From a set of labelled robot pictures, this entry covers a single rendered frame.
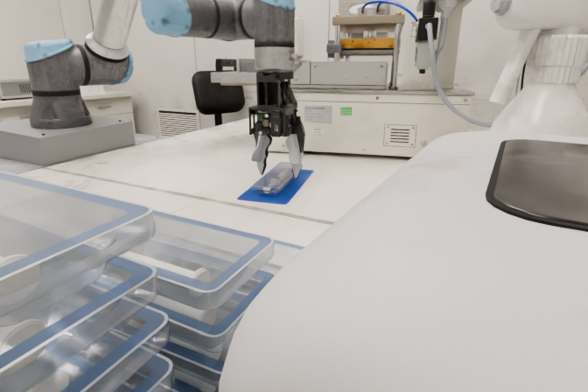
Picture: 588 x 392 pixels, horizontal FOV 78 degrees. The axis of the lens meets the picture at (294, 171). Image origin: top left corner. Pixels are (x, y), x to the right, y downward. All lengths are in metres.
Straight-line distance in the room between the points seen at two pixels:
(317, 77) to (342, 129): 0.15
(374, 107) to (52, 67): 0.85
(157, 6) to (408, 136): 0.65
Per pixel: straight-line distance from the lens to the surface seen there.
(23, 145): 1.15
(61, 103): 1.18
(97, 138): 1.17
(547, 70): 0.29
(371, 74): 0.97
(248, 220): 0.60
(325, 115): 0.98
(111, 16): 1.14
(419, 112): 0.97
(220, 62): 1.17
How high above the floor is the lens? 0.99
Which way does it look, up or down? 17 degrees down
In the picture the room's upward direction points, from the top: straight up
